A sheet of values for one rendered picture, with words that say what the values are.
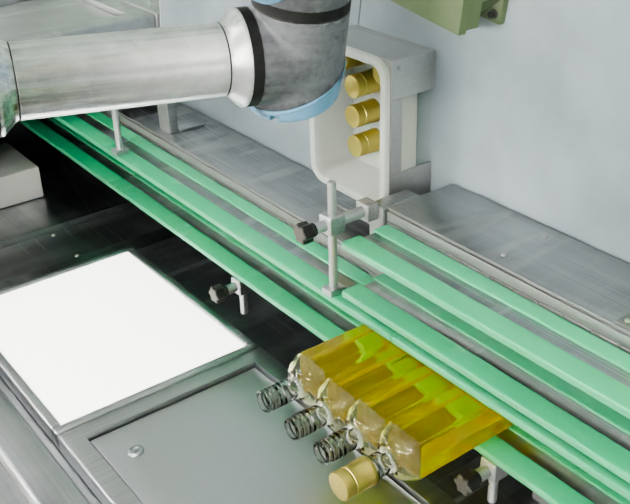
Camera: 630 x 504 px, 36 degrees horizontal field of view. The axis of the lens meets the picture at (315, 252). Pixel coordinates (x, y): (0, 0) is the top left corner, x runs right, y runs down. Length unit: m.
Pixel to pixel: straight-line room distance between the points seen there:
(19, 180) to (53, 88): 1.06
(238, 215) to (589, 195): 0.59
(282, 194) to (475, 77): 0.42
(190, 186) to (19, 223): 0.50
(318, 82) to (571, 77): 0.30
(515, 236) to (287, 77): 0.35
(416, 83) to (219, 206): 0.43
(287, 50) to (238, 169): 0.58
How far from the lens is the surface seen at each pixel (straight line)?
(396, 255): 1.22
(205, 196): 1.62
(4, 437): 1.42
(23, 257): 1.93
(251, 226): 1.51
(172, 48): 1.09
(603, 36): 1.15
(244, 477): 1.28
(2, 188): 2.10
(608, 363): 1.05
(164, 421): 1.38
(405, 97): 1.33
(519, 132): 1.26
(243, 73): 1.10
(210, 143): 1.77
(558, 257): 1.19
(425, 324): 1.21
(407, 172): 1.37
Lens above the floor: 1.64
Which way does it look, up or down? 31 degrees down
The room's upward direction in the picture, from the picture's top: 111 degrees counter-clockwise
